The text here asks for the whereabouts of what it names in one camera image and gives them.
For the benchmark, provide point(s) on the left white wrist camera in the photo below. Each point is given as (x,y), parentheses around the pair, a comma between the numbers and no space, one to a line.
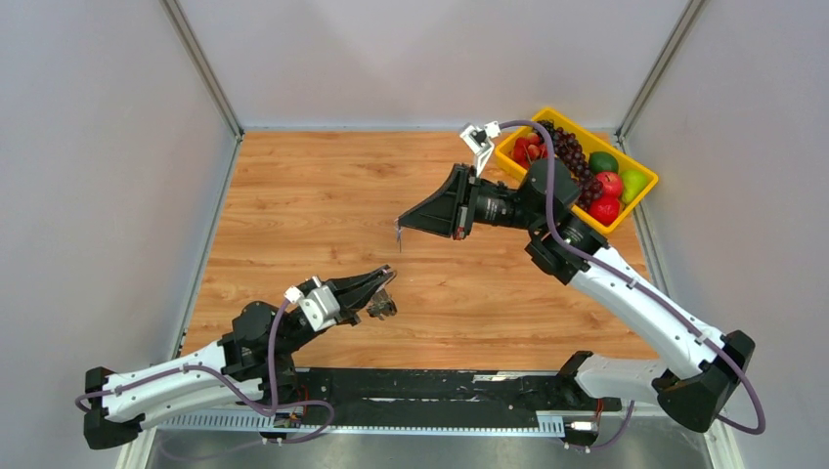
(317,303)

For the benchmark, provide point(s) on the dark grape bunch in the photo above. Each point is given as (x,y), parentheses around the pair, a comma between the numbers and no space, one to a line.
(570,152)

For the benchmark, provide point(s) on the red apple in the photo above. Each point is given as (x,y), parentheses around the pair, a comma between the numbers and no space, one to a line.
(611,183)

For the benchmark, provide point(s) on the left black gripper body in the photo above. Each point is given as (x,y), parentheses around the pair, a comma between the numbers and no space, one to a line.
(340,319)

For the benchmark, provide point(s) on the green lime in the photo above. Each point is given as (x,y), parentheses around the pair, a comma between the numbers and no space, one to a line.
(603,161)

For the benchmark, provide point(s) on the red strawberries cluster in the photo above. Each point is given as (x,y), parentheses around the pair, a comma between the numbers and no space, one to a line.
(528,149)

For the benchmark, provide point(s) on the green pear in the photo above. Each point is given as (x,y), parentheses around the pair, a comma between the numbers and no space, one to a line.
(634,182)

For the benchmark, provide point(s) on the aluminium rail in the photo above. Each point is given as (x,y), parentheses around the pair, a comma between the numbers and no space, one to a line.
(235,418)

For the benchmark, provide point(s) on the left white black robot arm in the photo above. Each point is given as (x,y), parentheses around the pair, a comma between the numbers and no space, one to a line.
(251,365)

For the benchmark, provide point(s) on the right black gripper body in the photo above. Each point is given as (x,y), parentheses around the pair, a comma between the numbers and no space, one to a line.
(474,199)

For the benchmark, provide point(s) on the yellow plastic bin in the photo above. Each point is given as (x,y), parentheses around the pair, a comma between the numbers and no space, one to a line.
(590,143)

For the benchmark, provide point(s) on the red round fruit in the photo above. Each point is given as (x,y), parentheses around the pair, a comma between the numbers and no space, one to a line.
(605,210)

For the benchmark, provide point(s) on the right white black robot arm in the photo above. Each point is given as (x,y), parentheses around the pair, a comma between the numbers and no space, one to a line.
(697,367)

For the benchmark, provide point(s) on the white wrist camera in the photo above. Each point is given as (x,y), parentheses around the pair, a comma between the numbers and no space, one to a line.
(317,303)
(480,140)

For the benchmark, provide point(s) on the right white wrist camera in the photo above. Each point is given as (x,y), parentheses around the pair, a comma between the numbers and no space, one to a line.
(480,140)

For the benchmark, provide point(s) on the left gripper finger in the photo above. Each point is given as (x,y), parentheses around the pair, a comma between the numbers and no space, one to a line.
(363,297)
(371,281)

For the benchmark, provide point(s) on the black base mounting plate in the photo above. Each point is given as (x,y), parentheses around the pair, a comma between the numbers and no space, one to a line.
(432,398)

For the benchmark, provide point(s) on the metal keyring with keys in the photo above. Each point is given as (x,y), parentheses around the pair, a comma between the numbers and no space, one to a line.
(382,305)

